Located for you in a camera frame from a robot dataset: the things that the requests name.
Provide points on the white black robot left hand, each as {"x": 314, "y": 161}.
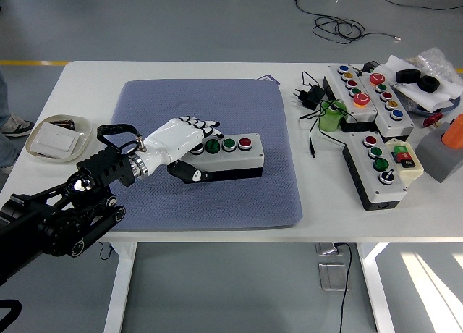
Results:
{"x": 170, "y": 137}

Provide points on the grey three-button control box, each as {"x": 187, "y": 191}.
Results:
{"x": 249, "y": 159}

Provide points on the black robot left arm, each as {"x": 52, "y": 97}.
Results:
{"x": 105, "y": 166}

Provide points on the grey five-button box, slim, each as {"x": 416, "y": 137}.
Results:
{"x": 343, "y": 90}

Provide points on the grey five-button box, wide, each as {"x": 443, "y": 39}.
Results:
{"x": 399, "y": 125}

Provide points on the white shallow tray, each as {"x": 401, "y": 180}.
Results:
{"x": 83, "y": 130}

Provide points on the blue-grey textured mat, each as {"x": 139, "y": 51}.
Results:
{"x": 235, "y": 202}

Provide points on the small dark brown object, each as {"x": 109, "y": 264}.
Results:
{"x": 65, "y": 124}

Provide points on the purple card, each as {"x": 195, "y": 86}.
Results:
{"x": 269, "y": 79}

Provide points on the black power adapter plug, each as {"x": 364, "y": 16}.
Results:
{"x": 313, "y": 96}

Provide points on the person's shoe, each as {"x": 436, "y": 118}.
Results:
{"x": 16, "y": 126}

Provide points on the white table leg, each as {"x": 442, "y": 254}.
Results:
{"x": 121, "y": 286}
{"x": 376, "y": 286}

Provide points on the person's leg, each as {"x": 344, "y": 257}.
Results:
{"x": 3, "y": 101}

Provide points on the metal floor socket plate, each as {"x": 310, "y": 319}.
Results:
{"x": 331, "y": 277}

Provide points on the small black device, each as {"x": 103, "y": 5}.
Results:
{"x": 370, "y": 66}

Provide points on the grey box with selector knob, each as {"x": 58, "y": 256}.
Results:
{"x": 388, "y": 193}

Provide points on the red valve knob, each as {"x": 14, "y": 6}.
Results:
{"x": 432, "y": 121}

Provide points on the grey angled block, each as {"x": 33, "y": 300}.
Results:
{"x": 434, "y": 155}

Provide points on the clear bubble wrap bag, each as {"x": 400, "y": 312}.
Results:
{"x": 436, "y": 59}

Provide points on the orange cylinder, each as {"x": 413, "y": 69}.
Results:
{"x": 455, "y": 134}

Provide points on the blue round plate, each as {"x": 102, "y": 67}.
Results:
{"x": 454, "y": 106}

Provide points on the white wall switch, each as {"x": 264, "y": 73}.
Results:
{"x": 54, "y": 139}

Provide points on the under-table socket bracket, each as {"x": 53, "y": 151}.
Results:
{"x": 323, "y": 248}

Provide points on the black curved frame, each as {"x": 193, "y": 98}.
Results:
{"x": 11, "y": 307}

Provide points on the cream red-green push switch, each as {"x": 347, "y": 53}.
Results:
{"x": 412, "y": 170}

